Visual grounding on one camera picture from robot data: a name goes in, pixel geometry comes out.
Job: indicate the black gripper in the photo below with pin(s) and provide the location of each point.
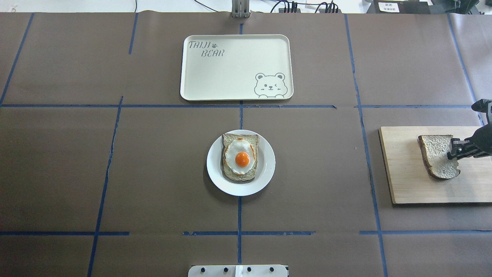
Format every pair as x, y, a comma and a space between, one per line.
483, 139

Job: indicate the bread slice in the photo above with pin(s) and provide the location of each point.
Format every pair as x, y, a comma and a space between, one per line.
254, 139
434, 149

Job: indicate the wooden cutting board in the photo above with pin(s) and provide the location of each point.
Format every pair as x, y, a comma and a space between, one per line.
419, 171

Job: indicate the black box with label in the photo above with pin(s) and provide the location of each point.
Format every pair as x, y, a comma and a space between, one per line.
399, 7

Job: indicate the black power strip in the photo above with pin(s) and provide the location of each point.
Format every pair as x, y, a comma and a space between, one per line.
285, 6

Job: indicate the fried egg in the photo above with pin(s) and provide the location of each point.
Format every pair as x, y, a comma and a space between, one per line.
239, 157

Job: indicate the cream bear tray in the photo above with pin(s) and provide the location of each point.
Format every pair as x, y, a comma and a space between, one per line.
236, 67

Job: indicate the gripper black camera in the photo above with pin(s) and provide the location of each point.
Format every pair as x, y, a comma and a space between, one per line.
481, 105

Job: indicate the white camera mast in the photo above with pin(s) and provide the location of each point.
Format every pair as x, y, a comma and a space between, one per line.
262, 270

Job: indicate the aluminium frame post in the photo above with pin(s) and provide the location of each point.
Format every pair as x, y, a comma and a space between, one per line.
240, 9

